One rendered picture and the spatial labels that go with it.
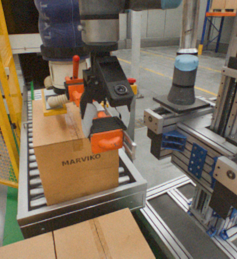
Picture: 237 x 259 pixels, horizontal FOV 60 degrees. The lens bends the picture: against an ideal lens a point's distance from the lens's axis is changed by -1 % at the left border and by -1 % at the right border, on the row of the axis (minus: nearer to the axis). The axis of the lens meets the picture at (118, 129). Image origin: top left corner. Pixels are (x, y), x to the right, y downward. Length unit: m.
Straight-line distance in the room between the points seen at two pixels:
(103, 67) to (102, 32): 0.06
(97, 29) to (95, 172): 0.83
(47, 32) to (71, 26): 0.10
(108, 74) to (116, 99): 0.06
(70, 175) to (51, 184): 0.10
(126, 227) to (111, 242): 0.10
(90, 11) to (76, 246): 0.93
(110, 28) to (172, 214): 1.41
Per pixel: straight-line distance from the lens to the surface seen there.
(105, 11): 0.42
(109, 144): 0.46
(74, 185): 1.14
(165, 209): 1.66
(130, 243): 1.07
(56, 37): 0.93
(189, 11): 1.23
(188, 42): 1.24
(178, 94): 1.13
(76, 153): 1.02
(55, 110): 0.94
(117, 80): 0.40
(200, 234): 1.59
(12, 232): 1.93
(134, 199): 1.29
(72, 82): 0.85
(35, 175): 1.49
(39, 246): 1.12
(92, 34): 0.42
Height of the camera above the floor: 1.45
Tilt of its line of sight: 29 degrees down
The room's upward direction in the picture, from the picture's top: straight up
